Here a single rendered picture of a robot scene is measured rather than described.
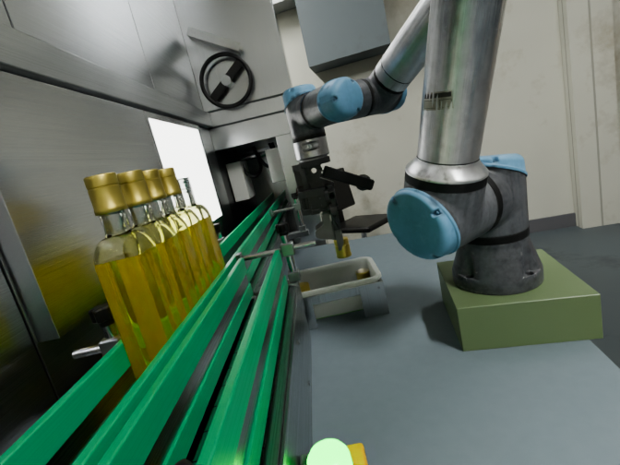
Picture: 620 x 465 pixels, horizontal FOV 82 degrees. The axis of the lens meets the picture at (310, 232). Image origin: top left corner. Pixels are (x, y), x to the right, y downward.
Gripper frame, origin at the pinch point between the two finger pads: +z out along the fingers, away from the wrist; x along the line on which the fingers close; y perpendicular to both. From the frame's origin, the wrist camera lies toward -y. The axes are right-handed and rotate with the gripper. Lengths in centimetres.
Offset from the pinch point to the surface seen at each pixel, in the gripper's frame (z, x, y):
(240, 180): -17, -86, 39
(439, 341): 16.9, 21.4, -13.4
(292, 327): 4.1, 30.2, 10.9
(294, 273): 1.6, 10.9, 11.0
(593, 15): -74, -224, -227
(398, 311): 17.0, 6.2, -9.0
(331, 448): 6, 53, 6
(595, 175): 49, -225, -221
